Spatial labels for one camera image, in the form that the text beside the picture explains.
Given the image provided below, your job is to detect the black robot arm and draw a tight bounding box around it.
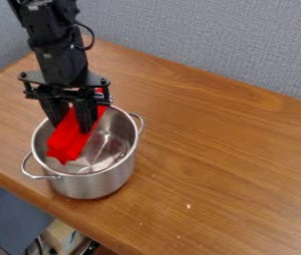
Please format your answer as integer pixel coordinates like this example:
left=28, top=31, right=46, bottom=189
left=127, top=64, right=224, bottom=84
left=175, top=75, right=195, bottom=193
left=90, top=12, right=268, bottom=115
left=6, top=0, right=110, bottom=133

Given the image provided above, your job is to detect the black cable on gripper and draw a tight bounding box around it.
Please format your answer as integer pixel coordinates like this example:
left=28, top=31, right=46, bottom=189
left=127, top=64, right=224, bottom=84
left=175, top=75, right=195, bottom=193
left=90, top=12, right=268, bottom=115
left=70, top=21, right=96, bottom=52

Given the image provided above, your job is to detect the stainless steel pot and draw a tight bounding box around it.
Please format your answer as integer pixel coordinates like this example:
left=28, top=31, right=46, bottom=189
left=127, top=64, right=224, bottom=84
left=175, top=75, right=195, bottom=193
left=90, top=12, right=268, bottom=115
left=20, top=106, right=145, bottom=199

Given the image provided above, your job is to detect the red rectangular block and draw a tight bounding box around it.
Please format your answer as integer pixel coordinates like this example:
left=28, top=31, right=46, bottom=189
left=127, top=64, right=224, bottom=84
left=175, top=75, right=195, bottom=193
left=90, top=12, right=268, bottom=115
left=46, top=88, right=109, bottom=164

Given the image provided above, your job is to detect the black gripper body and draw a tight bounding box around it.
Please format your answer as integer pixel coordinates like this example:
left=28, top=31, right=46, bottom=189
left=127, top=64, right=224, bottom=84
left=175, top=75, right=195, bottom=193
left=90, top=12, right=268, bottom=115
left=18, top=46, right=112, bottom=107

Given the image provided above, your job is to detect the beige box under table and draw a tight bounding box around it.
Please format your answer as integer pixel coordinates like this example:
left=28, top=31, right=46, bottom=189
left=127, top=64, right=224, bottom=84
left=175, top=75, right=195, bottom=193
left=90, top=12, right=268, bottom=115
left=41, top=219, right=88, bottom=255

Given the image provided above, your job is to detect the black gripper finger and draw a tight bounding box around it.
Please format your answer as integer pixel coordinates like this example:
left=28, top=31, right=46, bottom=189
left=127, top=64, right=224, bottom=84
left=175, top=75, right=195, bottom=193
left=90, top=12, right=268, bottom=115
left=73, top=99, right=97, bottom=133
left=38, top=98, right=69, bottom=127

